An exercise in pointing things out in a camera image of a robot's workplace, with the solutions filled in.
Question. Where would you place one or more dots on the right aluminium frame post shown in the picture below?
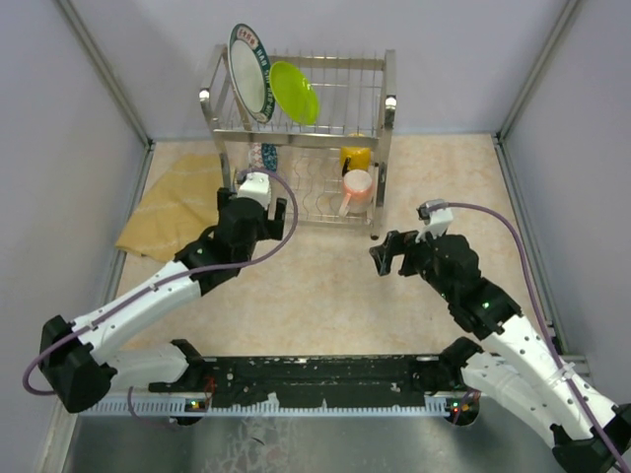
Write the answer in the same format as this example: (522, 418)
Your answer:
(542, 61)

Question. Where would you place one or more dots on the yellow glass mug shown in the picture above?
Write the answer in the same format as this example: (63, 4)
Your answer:
(352, 158)

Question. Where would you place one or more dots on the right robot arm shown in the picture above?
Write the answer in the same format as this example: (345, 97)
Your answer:
(507, 359)

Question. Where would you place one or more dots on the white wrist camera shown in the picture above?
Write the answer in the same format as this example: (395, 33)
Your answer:
(436, 216)
(256, 186)

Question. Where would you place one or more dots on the stainless steel dish rack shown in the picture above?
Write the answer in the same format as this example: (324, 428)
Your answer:
(357, 98)

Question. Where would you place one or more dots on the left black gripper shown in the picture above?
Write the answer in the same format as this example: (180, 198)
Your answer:
(268, 226)

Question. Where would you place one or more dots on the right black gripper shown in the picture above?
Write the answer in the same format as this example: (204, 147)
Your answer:
(394, 243)

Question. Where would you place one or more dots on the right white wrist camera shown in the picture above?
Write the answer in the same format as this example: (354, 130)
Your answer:
(436, 216)

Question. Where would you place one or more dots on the blue patterned bowl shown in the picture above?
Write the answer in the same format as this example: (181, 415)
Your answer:
(262, 156)

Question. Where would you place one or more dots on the lime green plate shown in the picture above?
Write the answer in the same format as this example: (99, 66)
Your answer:
(294, 93)

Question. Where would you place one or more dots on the white plate green rim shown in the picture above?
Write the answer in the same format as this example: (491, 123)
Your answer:
(250, 68)

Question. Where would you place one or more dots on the yellow cloth with white zigzags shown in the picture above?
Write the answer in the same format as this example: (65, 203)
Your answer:
(175, 210)

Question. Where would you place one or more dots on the left aluminium frame post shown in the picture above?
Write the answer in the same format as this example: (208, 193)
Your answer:
(104, 69)

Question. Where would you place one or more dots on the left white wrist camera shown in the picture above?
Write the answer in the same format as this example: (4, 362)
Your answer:
(256, 186)

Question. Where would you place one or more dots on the aluminium frame post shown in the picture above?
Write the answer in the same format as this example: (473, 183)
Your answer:
(104, 69)
(542, 61)

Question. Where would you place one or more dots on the aluminium front rail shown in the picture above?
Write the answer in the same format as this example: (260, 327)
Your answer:
(173, 369)

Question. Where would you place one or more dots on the pink and white mug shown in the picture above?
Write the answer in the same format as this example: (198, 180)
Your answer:
(357, 192)

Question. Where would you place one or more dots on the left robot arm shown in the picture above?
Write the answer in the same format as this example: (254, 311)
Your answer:
(81, 359)

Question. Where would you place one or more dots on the white slotted cable duct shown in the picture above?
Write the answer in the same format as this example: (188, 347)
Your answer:
(148, 405)

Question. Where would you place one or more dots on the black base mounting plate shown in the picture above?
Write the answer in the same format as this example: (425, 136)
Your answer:
(377, 381)

